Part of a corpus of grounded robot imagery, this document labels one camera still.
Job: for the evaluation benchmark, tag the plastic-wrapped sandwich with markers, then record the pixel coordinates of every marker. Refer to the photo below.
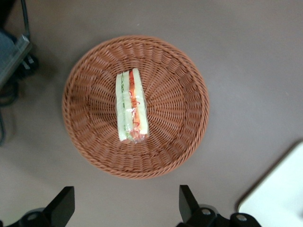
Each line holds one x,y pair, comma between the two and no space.
131,106

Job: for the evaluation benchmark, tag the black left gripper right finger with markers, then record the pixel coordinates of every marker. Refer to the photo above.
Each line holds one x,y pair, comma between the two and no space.
189,208

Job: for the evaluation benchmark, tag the round brown wicker basket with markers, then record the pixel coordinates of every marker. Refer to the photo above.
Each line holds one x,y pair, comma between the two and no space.
175,113

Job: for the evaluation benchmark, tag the beige plastic serving tray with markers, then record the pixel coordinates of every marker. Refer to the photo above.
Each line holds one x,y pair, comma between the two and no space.
277,194

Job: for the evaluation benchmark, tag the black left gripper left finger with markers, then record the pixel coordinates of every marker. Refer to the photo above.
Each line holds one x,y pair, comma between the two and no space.
62,208

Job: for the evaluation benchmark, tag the black appliance with grey box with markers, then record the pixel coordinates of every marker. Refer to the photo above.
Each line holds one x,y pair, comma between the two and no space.
14,59

